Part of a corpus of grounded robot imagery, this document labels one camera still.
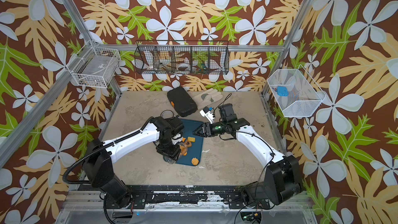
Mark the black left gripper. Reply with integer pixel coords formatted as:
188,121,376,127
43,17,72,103
159,137,184,160

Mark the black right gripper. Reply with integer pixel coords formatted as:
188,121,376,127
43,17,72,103
193,121,229,138

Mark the clear jar with cookies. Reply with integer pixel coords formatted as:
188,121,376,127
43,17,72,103
163,145,181,164

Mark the round orange cookie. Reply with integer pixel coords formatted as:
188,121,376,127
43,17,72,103
191,158,200,166

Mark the orange cookie pile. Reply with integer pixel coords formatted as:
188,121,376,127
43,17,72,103
179,141,192,156

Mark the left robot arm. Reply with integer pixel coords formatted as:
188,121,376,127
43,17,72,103
63,117,184,208

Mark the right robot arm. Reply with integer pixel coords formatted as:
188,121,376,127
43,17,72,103
193,104,304,209

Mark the teal plastic tray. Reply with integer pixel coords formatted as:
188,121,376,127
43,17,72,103
176,118,204,167

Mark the black plastic tool case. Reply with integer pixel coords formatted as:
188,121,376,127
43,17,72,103
167,87,198,117

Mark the white tape roll in basket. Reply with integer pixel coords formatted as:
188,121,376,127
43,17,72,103
176,63,191,71

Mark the blue object in basket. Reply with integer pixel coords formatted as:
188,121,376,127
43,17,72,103
276,86,289,96

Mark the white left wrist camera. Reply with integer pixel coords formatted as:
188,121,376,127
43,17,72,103
172,132,186,145

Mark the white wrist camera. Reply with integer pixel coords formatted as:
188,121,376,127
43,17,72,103
200,106,215,124
172,132,186,145

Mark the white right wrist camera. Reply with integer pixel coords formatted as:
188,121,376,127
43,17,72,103
200,106,215,124

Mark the clear jar lid ring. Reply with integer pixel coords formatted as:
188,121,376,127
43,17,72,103
160,109,175,121

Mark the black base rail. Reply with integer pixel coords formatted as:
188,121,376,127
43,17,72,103
100,183,271,211

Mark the black wire basket centre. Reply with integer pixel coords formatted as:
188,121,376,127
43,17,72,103
132,40,230,75

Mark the white wire basket right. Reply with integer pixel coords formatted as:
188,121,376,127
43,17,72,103
267,66,326,118

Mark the white wire basket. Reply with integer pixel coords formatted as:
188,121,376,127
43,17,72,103
267,66,326,118
67,41,121,88

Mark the white wire basket left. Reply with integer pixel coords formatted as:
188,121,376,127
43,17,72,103
67,41,121,88

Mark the aluminium frame back bar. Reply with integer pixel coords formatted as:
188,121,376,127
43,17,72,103
96,44,285,52

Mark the aluminium frame post left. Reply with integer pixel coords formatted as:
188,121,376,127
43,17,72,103
62,0,122,96

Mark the aluminium frame post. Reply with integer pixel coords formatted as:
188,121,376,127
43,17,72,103
62,0,122,96
262,0,314,78

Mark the aluminium frame post right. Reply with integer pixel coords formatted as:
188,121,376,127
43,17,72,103
262,0,314,78

